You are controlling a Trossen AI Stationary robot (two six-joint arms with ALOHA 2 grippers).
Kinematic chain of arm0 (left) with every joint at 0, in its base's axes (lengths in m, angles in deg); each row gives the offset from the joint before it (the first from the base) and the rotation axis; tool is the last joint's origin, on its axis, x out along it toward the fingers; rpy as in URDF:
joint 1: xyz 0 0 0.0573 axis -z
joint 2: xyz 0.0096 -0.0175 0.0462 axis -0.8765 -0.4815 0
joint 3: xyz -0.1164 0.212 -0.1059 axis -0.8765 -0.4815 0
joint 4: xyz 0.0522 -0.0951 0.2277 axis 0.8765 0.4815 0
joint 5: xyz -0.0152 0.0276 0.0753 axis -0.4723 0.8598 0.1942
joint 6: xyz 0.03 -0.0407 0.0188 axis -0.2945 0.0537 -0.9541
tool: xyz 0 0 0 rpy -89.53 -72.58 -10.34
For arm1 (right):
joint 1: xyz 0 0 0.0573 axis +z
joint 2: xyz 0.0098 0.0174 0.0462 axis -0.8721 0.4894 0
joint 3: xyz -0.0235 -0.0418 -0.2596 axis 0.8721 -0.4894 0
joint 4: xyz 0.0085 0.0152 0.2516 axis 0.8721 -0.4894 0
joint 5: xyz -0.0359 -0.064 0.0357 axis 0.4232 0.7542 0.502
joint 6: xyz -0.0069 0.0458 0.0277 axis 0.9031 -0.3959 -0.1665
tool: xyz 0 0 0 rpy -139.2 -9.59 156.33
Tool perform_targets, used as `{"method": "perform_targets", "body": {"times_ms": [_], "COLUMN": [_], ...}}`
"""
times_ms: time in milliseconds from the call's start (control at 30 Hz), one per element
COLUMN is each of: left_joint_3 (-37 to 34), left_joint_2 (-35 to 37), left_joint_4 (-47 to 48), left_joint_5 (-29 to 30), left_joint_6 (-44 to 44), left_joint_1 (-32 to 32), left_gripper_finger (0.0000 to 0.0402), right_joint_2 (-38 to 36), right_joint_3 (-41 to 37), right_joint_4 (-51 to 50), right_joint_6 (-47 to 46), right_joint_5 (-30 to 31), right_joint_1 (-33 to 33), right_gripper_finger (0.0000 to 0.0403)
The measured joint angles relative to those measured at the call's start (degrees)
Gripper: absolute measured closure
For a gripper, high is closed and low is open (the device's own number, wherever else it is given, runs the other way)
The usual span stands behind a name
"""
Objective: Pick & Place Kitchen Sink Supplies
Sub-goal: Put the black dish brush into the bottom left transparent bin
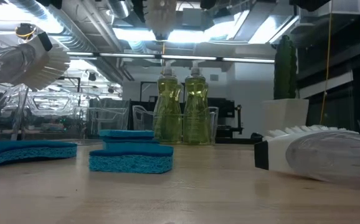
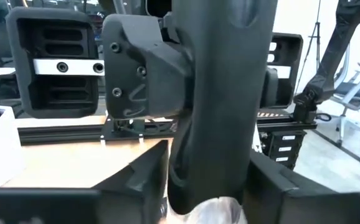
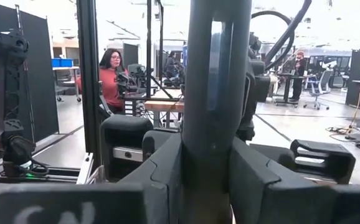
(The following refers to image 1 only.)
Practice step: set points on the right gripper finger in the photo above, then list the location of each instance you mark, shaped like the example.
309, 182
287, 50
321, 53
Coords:
139, 9

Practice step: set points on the blue kitchen sponge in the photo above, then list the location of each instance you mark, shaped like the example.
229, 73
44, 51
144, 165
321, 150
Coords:
125, 134
121, 146
27, 149
130, 158

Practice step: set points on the long ceiling light bar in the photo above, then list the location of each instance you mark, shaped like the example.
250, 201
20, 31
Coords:
186, 57

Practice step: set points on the green cactus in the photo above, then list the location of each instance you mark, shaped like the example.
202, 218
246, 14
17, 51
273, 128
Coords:
284, 71

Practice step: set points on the black background desk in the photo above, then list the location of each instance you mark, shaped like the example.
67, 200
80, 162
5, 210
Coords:
226, 109

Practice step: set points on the clear plastic bin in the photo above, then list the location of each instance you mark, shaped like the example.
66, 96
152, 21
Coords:
212, 124
19, 115
52, 104

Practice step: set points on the silver air duct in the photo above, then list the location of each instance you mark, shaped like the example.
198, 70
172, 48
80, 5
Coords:
117, 7

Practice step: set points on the black aluminium table frame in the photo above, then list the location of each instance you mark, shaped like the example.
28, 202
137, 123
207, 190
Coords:
236, 140

